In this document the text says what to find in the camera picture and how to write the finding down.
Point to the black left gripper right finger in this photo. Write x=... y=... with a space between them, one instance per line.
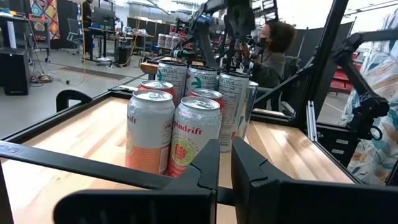
x=311 y=205

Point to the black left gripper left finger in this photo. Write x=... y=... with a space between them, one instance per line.
x=140 y=205

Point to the peach white Spindrift can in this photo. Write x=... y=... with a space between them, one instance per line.
x=149 y=133

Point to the red soda can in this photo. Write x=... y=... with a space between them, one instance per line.
x=194 y=130
x=206 y=93

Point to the silver blue slim can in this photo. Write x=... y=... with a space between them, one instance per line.
x=248 y=105

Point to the red Fanta can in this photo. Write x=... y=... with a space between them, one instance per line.
x=157 y=85

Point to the white Celsius can black lid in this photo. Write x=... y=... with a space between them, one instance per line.
x=202 y=79
x=174 y=77
x=233 y=102

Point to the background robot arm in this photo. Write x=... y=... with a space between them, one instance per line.
x=202 y=34
x=237 y=21

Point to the red storage bins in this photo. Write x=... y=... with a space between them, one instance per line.
x=337 y=82

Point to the neighbouring wooden rig table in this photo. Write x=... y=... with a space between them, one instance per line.
x=149 y=67

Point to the black floor mat red edge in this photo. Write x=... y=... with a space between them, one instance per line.
x=93 y=73

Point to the background silver can stack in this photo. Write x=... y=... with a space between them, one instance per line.
x=168 y=40

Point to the black computer tower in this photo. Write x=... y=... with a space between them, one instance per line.
x=15 y=71

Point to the grey mesh office chair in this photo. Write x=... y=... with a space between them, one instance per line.
x=73 y=31

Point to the black desk monitor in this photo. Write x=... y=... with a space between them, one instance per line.
x=104 y=17

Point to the colourful patchwork quilt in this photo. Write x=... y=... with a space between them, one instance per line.
x=46 y=15

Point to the black aluminium table frame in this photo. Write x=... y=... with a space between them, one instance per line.
x=62 y=116

